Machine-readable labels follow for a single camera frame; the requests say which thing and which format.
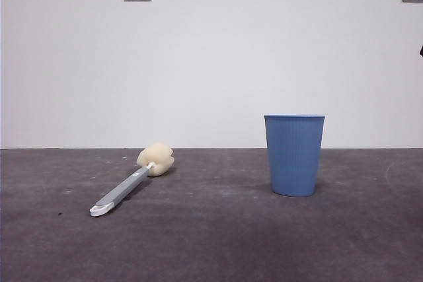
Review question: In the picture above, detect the grey-handled sponge cup brush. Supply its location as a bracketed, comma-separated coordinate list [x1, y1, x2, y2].
[89, 142, 175, 218]

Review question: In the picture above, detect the blue ribbed plastic cup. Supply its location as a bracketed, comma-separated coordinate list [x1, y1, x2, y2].
[263, 114, 327, 197]

